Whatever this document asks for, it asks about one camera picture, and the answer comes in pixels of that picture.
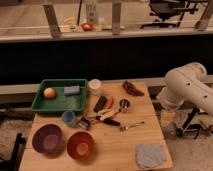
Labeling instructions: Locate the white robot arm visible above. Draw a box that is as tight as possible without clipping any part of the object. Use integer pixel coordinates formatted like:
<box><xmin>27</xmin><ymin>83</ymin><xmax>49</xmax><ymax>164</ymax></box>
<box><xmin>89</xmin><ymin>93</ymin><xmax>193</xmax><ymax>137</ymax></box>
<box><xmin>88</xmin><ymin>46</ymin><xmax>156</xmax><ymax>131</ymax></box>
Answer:
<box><xmin>157</xmin><ymin>62</ymin><xmax>213</xmax><ymax>116</ymax></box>

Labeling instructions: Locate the grey blue cloth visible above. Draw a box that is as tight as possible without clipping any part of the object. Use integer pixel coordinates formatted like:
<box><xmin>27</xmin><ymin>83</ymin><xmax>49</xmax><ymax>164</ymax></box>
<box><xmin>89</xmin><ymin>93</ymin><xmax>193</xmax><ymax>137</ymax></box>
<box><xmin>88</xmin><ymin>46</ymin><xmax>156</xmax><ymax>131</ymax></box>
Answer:
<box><xmin>135</xmin><ymin>144</ymin><xmax>165</xmax><ymax>169</ymax></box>

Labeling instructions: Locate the orange fruit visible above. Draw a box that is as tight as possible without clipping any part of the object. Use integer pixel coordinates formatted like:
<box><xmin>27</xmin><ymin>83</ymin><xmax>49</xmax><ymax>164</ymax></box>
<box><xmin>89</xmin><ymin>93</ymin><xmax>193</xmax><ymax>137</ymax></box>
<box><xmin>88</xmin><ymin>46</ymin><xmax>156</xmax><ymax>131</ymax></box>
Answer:
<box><xmin>43</xmin><ymin>87</ymin><xmax>56</xmax><ymax>99</ymax></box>

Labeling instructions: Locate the red round background object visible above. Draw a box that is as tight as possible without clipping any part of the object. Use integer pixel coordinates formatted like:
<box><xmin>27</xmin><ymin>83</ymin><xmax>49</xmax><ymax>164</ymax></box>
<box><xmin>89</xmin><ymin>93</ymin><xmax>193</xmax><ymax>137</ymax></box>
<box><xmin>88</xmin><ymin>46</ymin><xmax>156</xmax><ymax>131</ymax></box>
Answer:
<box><xmin>81</xmin><ymin>22</ymin><xmax>93</xmax><ymax>31</ymax></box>

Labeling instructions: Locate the white plastic cup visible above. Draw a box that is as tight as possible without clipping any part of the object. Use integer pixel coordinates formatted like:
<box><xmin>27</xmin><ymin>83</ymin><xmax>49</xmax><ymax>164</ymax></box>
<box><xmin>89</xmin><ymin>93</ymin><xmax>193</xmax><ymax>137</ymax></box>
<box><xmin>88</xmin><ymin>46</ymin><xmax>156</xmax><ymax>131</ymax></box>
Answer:
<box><xmin>88</xmin><ymin>79</ymin><xmax>101</xmax><ymax>95</ymax></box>

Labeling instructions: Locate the black chair frame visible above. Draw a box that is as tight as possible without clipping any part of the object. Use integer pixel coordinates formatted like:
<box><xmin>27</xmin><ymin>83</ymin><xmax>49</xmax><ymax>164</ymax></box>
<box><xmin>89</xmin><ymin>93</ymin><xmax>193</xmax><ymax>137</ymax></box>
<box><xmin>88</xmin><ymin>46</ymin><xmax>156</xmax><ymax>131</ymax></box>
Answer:
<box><xmin>0</xmin><ymin>133</ymin><xmax>26</xmax><ymax>171</ymax></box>

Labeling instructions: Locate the orange carrot toy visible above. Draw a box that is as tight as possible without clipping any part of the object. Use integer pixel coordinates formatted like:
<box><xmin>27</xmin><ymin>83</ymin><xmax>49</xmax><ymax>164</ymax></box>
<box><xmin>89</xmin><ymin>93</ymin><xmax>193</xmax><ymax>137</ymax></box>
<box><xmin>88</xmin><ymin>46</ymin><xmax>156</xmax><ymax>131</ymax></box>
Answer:
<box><xmin>105</xmin><ymin>96</ymin><xmax>114</xmax><ymax>109</ymax></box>

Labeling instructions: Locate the small dark round can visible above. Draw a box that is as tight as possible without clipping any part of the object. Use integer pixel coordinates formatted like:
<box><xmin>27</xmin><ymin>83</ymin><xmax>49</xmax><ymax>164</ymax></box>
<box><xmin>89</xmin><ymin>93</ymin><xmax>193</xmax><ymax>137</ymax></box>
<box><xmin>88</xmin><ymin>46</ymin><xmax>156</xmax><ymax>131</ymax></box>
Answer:
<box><xmin>119</xmin><ymin>99</ymin><xmax>130</xmax><ymax>113</ymax></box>

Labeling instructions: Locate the blue cup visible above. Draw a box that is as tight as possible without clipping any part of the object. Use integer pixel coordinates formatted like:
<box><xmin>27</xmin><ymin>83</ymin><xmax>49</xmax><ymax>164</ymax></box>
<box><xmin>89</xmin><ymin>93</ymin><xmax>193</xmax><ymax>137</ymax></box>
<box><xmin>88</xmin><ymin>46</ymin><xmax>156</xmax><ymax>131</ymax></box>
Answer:
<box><xmin>61</xmin><ymin>111</ymin><xmax>77</xmax><ymax>127</ymax></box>

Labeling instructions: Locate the black office chair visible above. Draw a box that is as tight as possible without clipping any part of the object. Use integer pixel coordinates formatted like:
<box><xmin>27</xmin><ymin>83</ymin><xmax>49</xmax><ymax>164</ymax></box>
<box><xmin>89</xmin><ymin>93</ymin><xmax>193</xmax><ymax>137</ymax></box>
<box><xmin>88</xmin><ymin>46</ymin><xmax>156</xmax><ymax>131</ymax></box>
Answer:
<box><xmin>141</xmin><ymin>0</ymin><xmax>198</xmax><ymax>28</ymax></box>

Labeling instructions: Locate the black handled tool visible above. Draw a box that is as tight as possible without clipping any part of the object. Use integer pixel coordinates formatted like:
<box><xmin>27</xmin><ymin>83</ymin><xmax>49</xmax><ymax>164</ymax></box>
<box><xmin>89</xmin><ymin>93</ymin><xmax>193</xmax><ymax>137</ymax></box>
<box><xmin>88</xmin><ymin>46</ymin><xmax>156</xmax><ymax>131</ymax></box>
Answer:
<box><xmin>103</xmin><ymin>118</ymin><xmax>120</xmax><ymax>126</ymax></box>

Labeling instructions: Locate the green plastic tray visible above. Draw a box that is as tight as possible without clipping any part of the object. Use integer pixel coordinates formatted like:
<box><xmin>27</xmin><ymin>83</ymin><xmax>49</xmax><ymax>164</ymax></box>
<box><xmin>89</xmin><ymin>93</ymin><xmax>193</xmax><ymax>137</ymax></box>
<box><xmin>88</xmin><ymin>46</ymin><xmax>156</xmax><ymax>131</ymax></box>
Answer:
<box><xmin>31</xmin><ymin>79</ymin><xmax>87</xmax><ymax>114</ymax></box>

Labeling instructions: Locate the purple bowl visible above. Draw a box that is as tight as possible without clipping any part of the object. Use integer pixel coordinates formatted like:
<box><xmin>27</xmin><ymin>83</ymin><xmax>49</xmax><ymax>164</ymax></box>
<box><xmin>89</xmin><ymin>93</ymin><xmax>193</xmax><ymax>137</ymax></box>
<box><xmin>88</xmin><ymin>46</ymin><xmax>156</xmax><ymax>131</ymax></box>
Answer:
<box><xmin>32</xmin><ymin>124</ymin><xmax>62</xmax><ymax>154</ymax></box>

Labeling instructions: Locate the red bowl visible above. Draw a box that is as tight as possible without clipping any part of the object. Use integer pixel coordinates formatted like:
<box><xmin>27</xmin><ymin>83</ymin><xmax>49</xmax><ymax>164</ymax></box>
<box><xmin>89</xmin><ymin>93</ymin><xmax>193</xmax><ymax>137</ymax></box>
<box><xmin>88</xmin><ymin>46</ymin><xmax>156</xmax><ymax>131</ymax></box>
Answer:
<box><xmin>67</xmin><ymin>131</ymin><xmax>94</xmax><ymax>160</ymax></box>

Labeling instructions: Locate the blue sponge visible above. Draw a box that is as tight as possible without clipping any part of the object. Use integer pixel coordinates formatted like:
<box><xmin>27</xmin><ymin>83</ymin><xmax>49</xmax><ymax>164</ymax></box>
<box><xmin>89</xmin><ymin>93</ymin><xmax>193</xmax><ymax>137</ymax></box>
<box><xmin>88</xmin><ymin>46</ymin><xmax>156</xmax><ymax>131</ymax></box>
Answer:
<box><xmin>64</xmin><ymin>85</ymin><xmax>80</xmax><ymax>96</ymax></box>

